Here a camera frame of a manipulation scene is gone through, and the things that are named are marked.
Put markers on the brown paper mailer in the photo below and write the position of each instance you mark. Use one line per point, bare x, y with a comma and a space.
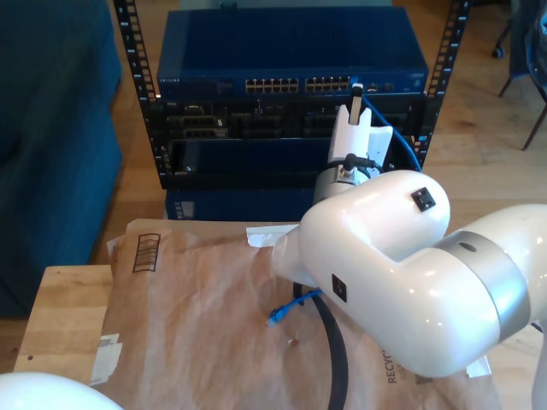
192, 341

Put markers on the dark office chair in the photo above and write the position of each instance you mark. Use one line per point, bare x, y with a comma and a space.
523, 51

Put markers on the black rack frame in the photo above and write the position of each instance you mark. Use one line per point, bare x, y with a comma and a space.
137, 64

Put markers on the blue network switch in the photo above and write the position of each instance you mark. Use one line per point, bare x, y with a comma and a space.
290, 42

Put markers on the dark blue equipment case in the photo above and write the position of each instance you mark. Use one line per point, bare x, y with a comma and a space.
239, 207

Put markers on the black rack server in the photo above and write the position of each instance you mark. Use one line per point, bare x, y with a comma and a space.
265, 119

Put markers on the blue sofa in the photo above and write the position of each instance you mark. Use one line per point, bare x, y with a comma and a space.
51, 149

